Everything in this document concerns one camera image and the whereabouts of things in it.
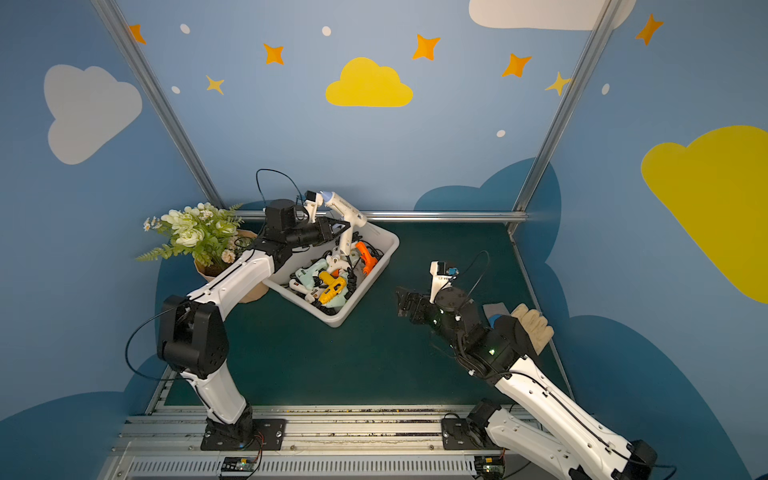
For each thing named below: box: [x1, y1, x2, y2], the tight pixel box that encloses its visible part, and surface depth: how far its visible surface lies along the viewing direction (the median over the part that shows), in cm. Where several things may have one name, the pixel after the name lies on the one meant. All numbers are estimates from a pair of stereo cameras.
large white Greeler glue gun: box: [320, 191, 367, 256], surface depth 84 cm
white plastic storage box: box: [263, 224, 399, 328], surface depth 97 cm
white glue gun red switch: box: [289, 279, 319, 304], surface depth 98 cm
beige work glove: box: [511, 303, 554, 356], surface depth 96 cm
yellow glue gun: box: [319, 271, 347, 304], surface depth 96 cm
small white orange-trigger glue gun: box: [326, 254, 351, 278], surface depth 106 cm
